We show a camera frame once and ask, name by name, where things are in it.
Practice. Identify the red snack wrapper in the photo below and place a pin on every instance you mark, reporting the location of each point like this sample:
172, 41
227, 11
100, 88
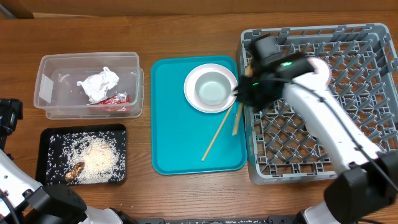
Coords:
114, 103

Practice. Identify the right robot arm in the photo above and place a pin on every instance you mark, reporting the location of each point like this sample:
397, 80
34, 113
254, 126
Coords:
366, 178

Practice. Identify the small white plate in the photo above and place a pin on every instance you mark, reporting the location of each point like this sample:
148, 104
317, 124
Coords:
322, 70

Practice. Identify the brown food piece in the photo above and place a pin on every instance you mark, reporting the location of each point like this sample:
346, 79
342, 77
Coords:
75, 171

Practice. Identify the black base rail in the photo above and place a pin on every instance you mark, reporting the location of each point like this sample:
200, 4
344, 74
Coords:
274, 219

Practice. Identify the large white plate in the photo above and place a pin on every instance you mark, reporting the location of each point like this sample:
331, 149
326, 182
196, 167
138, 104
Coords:
190, 93

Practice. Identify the teal serving tray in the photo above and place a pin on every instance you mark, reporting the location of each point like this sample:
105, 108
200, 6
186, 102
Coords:
180, 133

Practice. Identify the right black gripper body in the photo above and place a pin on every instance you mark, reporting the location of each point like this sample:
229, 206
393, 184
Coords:
254, 91

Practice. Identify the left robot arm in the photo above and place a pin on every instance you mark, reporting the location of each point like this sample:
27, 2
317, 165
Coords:
79, 155

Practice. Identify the grey bowl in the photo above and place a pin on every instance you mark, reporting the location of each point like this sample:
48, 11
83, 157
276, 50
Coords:
213, 88

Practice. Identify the white napkin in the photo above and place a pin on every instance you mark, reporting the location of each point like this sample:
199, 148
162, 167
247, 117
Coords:
96, 86

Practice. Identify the black plastic tray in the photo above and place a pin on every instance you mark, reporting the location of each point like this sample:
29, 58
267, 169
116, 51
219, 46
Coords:
43, 155

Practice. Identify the pile of white rice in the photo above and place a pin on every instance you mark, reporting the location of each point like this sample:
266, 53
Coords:
96, 158

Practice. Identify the clear plastic storage bin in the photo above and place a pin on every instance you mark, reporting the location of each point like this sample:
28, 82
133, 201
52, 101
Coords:
57, 93

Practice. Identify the grey dishwasher rack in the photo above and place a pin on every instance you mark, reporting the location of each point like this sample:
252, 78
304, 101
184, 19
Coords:
363, 62

